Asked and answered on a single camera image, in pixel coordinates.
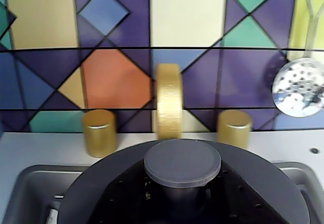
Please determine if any colourful tile backsplash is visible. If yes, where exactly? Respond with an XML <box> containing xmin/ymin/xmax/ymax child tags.
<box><xmin>0</xmin><ymin>0</ymin><xmax>324</xmax><ymax>133</ymax></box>

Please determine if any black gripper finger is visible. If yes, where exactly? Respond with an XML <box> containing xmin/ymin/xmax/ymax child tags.
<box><xmin>101</xmin><ymin>158</ymin><xmax>175</xmax><ymax>224</ymax></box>
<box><xmin>199</xmin><ymin>162</ymin><xmax>279</xmax><ymax>224</ymax></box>

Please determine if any blue toy kitchen unit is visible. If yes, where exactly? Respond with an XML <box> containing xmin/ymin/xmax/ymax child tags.
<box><xmin>0</xmin><ymin>130</ymin><xmax>324</xmax><ymax>224</ymax></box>

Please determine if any gray round lid with knob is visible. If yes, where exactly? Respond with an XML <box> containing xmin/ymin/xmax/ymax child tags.
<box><xmin>57</xmin><ymin>138</ymin><xmax>311</xmax><ymax>224</ymax></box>

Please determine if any gold faucet spout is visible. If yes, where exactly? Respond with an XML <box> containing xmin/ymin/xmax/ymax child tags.
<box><xmin>154</xmin><ymin>63</ymin><xmax>184</xmax><ymax>141</ymax></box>

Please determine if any gray sink basin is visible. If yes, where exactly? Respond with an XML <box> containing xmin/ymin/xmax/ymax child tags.
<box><xmin>0</xmin><ymin>161</ymin><xmax>324</xmax><ymax>224</ymax></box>

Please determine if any metal skimmer spoon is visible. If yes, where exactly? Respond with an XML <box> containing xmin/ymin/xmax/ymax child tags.
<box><xmin>271</xmin><ymin>0</ymin><xmax>324</xmax><ymax>119</ymax></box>

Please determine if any gold faucet knob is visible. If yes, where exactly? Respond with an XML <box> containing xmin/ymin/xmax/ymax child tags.
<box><xmin>81</xmin><ymin>109</ymin><xmax>117</xmax><ymax>158</ymax></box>
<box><xmin>217</xmin><ymin>109</ymin><xmax>253</xmax><ymax>150</ymax></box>

